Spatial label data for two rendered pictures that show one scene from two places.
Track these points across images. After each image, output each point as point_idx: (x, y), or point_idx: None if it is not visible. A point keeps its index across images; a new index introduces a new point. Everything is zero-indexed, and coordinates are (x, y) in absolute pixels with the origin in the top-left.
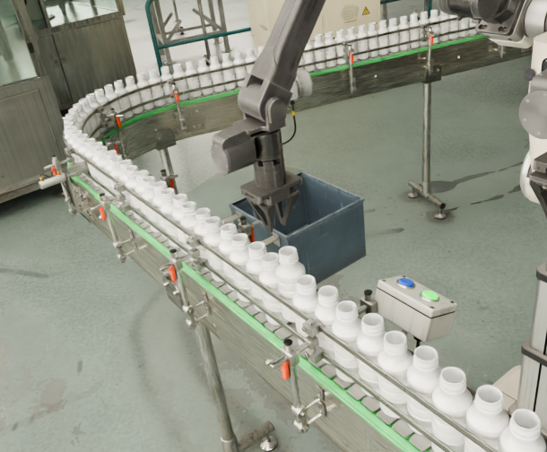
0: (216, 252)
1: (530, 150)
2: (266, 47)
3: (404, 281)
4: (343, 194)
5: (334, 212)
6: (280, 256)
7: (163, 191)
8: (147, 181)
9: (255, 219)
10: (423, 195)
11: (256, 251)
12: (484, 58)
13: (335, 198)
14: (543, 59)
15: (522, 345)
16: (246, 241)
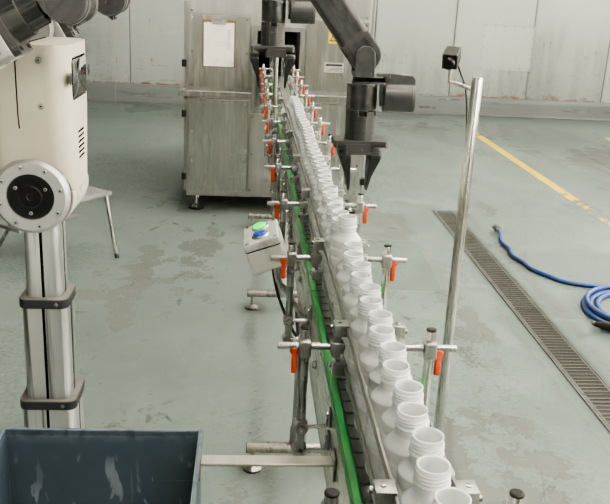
0: (382, 303)
1: (67, 162)
2: (351, 6)
3: (262, 230)
4: None
5: (82, 428)
6: (356, 218)
7: (398, 353)
8: (414, 380)
9: (195, 488)
10: None
11: (358, 252)
12: None
13: None
14: (71, 60)
15: (72, 400)
16: (356, 263)
